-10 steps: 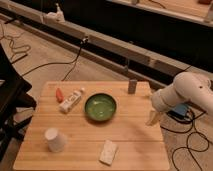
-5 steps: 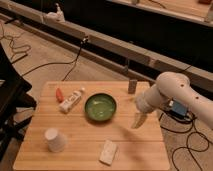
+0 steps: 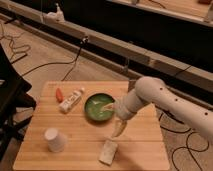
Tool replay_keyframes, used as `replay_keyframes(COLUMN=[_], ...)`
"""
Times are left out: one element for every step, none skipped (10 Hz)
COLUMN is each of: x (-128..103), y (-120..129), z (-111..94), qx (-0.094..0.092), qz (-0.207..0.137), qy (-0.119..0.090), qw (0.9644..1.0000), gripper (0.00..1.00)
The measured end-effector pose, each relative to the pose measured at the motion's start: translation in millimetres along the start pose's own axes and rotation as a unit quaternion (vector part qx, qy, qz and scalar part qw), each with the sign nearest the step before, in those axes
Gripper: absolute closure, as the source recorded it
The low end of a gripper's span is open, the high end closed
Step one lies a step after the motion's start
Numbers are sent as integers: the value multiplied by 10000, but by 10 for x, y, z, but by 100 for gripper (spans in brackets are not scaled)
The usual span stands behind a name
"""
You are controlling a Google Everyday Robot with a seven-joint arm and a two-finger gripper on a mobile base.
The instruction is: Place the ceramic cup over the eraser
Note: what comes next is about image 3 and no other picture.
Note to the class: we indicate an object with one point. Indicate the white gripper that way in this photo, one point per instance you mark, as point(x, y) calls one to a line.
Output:
point(125, 108)

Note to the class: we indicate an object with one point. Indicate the white ceramic cup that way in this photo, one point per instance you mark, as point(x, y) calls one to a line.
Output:
point(55, 139)

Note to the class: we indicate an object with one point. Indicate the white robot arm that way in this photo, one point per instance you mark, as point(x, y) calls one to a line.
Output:
point(153, 90)

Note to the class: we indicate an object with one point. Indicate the green bowl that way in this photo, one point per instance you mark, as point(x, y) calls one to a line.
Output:
point(93, 105)

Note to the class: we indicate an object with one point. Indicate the white sponge block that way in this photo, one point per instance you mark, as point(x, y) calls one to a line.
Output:
point(108, 152)

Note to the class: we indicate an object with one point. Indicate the white tube bottle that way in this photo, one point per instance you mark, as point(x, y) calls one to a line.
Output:
point(66, 105)

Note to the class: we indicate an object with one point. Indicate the wooden table board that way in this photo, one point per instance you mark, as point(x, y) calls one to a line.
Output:
point(140, 147)

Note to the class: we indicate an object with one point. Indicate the orange carrot toy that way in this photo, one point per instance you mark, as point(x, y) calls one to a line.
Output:
point(59, 95)

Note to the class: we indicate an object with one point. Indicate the black chair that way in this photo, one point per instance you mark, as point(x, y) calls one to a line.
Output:
point(13, 94)

